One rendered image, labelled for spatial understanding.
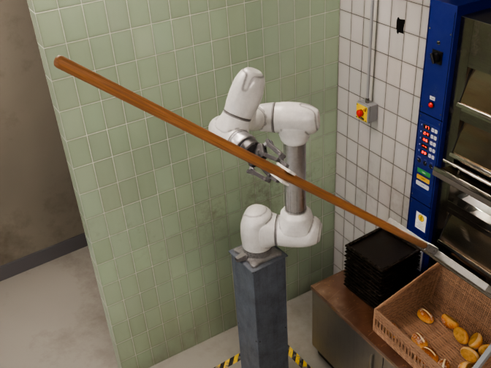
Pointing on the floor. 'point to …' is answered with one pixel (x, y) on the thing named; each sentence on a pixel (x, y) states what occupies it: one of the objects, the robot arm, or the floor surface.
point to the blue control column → (440, 7)
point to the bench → (348, 328)
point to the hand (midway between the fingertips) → (283, 174)
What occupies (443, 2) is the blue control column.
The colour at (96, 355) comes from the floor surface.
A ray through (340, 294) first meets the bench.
